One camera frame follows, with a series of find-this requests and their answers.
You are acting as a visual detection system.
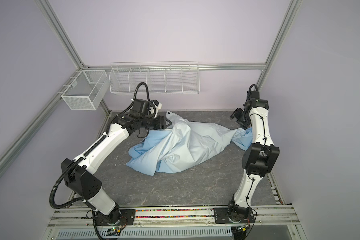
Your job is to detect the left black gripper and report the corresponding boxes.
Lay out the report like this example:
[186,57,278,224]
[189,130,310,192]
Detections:
[140,115,173,130]

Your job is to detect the light blue jacket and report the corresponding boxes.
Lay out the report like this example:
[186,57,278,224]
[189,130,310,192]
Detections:
[126,112,253,176]

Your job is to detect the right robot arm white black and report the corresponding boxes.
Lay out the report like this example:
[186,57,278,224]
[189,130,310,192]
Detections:
[228,84,280,222]

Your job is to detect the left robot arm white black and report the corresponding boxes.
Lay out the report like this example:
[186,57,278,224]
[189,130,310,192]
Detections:
[49,82,171,223]

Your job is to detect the small white mesh basket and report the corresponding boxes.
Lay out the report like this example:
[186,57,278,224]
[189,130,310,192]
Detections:
[62,70,109,111]

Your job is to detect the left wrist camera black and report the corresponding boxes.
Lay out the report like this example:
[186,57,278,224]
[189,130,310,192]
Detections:
[130,99,162,118]

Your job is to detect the long white wire basket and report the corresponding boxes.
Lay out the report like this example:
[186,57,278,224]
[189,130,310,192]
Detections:
[109,62,200,94]

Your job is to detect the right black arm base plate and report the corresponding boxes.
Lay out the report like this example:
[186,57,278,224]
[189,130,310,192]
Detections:
[212,207,256,224]

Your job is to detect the aluminium front rail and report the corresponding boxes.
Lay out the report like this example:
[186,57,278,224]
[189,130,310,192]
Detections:
[46,204,301,230]

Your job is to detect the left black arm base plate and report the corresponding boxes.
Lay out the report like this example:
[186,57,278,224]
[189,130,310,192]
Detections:
[95,209,136,226]

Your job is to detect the white slotted cable duct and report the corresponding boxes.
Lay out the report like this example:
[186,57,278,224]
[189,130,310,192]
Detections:
[55,227,233,240]

